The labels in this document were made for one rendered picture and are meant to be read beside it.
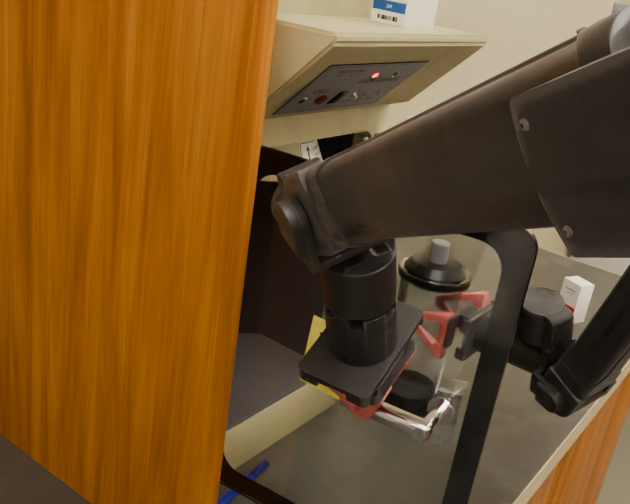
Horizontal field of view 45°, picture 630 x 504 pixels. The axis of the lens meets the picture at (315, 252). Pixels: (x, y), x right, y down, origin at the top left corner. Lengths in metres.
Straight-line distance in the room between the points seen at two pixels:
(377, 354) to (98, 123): 0.36
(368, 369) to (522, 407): 0.71
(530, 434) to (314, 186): 0.84
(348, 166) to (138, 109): 0.35
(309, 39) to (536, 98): 0.53
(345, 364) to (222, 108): 0.23
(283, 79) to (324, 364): 0.26
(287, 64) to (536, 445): 0.74
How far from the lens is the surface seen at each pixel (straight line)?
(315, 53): 0.68
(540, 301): 1.04
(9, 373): 1.01
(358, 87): 0.82
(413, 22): 0.85
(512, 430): 1.23
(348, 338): 0.58
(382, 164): 0.36
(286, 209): 0.49
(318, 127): 0.89
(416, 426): 0.68
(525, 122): 0.18
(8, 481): 1.01
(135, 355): 0.80
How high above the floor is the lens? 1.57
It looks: 21 degrees down
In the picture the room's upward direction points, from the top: 9 degrees clockwise
